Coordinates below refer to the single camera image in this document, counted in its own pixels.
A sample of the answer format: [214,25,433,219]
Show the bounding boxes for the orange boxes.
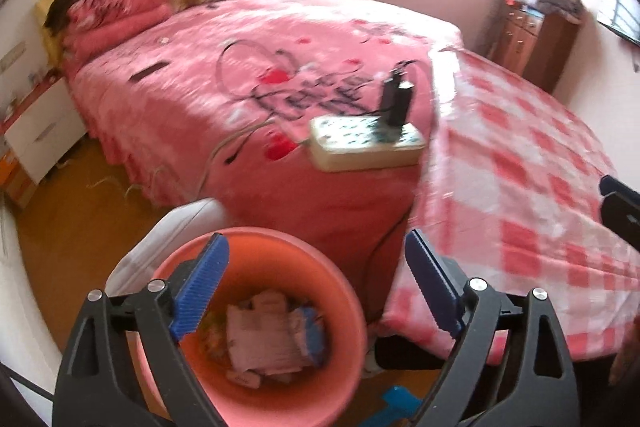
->
[0,152,38,210]

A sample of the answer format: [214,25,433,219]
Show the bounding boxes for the brown wooden cabinet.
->
[487,4,581,95]

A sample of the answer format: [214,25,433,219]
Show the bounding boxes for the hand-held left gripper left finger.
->
[52,232,231,427]

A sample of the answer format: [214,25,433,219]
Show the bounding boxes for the beige power strip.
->
[307,114,429,172]

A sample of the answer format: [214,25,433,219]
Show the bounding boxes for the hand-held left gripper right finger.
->
[404,229,581,427]

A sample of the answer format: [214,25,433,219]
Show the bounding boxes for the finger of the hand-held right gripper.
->
[599,174,640,253]

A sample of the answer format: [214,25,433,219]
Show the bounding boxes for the pink pillows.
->
[65,0,176,62]

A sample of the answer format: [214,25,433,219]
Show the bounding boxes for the orange trash bin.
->
[131,227,370,427]

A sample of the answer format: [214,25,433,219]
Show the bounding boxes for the thin black cable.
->
[0,359,56,403]

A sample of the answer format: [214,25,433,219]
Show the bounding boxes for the grey power strip cable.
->
[200,122,313,208]

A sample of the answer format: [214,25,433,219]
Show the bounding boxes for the black television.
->
[600,0,640,48]

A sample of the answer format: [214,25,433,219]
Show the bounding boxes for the blue plastic stool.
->
[370,386,422,427]

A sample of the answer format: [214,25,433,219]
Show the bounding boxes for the black phone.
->
[129,61,169,84]

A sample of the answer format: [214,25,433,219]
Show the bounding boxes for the black charger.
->
[377,68,416,130]

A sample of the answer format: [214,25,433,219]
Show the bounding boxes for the white nightstand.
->
[0,74,91,185]

